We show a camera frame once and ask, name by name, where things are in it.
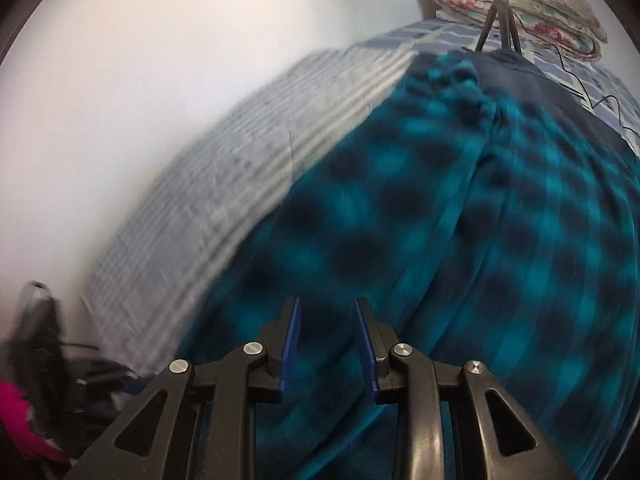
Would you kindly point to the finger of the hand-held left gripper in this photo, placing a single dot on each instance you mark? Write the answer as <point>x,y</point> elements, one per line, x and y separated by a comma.
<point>110,380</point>

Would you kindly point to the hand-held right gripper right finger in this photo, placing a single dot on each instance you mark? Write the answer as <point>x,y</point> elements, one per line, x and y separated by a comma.
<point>367,350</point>

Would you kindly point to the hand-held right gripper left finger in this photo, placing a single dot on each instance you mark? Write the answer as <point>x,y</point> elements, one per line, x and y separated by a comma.
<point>290,345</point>

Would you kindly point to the teal plaid fleece jacket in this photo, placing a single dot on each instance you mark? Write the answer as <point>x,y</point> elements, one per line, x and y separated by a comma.
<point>450,210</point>

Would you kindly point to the person's left forearm pink sleeve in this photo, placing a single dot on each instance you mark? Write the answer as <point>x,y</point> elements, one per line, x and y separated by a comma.
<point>20,420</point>

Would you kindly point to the blue striped blanket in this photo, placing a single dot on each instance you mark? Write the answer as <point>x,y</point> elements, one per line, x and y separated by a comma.
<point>225,200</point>

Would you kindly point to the blue checked bed sheet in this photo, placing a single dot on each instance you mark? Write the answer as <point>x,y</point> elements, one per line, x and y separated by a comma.
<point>430,30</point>

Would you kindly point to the folded floral quilt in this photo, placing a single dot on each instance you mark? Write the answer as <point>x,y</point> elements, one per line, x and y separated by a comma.
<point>550,10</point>

